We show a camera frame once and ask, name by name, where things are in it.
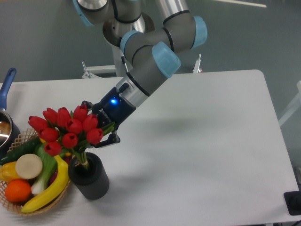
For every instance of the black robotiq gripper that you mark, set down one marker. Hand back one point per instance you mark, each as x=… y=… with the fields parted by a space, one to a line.
x=112 y=108

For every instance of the red tulip bouquet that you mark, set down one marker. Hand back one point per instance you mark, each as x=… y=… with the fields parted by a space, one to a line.
x=65 y=131

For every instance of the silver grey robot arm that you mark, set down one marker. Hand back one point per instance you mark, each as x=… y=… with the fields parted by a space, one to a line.
x=152 y=54

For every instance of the dark grey ribbed vase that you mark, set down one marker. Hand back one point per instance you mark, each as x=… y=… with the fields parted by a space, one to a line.
x=92 y=183

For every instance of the green white leek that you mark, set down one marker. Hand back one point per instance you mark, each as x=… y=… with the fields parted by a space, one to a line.
x=49 y=166

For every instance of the yellow banana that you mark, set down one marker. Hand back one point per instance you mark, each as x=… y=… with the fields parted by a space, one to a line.
x=52 y=192

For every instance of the red apple in basket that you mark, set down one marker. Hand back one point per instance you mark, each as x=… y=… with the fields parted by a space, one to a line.
x=53 y=177

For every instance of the woven wicker basket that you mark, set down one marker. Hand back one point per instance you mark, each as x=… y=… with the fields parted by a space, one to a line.
x=16 y=208

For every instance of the green cucumber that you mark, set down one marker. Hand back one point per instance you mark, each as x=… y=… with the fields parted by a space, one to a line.
x=27 y=147

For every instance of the round beige radish slice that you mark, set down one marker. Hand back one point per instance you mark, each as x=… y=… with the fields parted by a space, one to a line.
x=29 y=166

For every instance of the yellow bell pepper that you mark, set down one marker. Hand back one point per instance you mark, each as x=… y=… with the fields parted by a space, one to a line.
x=8 y=172

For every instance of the orange fruit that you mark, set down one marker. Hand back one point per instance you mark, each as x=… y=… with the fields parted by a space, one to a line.
x=18 y=191

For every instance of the black device at table edge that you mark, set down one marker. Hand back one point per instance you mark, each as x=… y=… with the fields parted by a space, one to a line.
x=293 y=202

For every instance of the blue handled saucepan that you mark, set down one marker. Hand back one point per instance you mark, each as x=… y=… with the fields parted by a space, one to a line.
x=8 y=129

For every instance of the white frame at right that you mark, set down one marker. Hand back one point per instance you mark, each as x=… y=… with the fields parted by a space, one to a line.
x=292 y=107

